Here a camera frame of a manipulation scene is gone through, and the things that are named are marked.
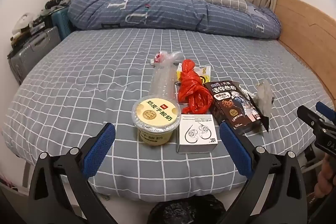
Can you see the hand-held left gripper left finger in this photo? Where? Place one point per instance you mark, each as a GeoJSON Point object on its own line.
{"type": "Point", "coordinates": [101, 150]}

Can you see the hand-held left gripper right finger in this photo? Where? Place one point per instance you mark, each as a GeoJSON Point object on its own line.
{"type": "Point", "coordinates": [233, 150]}

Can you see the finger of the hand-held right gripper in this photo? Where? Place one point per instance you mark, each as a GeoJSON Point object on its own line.
{"type": "Point", "coordinates": [311, 119]}
{"type": "Point", "coordinates": [325, 109]}

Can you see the white earphone box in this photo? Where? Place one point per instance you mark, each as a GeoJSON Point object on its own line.
{"type": "Point", "coordinates": [197, 132]}

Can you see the brown snack box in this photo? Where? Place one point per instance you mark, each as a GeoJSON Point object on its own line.
{"type": "Point", "coordinates": [228, 103]}

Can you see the clear plastic wrapper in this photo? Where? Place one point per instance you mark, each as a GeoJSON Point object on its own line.
{"type": "Point", "coordinates": [263, 98]}

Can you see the yellow yogurt cup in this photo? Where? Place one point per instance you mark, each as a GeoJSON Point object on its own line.
{"type": "Point", "coordinates": [155, 113]}

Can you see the red plastic bag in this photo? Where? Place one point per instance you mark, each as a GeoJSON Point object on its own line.
{"type": "Point", "coordinates": [194, 87]}

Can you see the black lined trash bin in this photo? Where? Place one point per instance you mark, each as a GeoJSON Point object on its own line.
{"type": "Point", "coordinates": [186, 211]}

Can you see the person's right hand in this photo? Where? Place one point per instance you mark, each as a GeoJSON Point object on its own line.
{"type": "Point", "coordinates": [328, 176]}

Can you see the grey checked bed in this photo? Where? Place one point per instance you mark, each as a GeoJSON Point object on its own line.
{"type": "Point", "coordinates": [92, 82]}

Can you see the wooden headboard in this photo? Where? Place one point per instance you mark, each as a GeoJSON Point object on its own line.
{"type": "Point", "coordinates": [307, 37]}

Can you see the yellow snack packet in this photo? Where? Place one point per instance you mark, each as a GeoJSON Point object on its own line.
{"type": "Point", "coordinates": [204, 73]}

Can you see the clear wrapper red print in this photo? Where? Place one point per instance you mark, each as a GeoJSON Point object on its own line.
{"type": "Point", "coordinates": [158, 57]}

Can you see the grey suitcase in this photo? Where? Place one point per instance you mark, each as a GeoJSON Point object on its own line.
{"type": "Point", "coordinates": [34, 50]}

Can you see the teal suitcase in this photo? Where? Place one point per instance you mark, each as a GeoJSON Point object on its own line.
{"type": "Point", "coordinates": [61, 22]}

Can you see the blue striped duvet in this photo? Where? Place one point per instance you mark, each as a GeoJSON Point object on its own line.
{"type": "Point", "coordinates": [157, 14]}

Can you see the white rounded item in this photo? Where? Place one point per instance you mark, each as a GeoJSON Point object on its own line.
{"type": "Point", "coordinates": [23, 22]}

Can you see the black clutter pile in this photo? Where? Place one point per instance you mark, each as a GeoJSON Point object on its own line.
{"type": "Point", "coordinates": [55, 2]}

